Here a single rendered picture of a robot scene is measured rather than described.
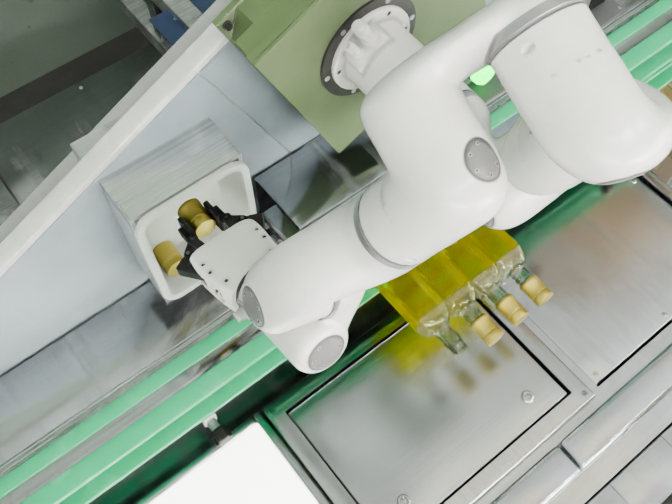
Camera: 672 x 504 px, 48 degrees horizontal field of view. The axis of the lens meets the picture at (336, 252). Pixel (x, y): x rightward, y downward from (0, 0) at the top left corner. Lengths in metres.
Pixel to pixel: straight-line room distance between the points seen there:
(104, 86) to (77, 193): 0.80
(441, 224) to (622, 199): 1.08
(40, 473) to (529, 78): 0.89
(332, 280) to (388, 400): 0.66
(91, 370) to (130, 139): 0.38
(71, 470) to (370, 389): 0.50
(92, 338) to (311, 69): 0.55
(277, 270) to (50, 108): 1.15
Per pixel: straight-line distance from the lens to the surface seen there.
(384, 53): 0.96
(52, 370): 1.24
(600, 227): 1.62
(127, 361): 1.21
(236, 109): 1.09
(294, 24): 0.91
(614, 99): 0.60
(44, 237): 1.06
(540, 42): 0.61
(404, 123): 0.60
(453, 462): 1.32
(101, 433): 1.20
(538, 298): 1.31
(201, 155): 1.03
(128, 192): 1.01
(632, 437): 1.44
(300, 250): 0.72
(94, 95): 1.81
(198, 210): 1.04
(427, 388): 1.36
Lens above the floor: 1.39
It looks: 23 degrees down
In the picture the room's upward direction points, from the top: 138 degrees clockwise
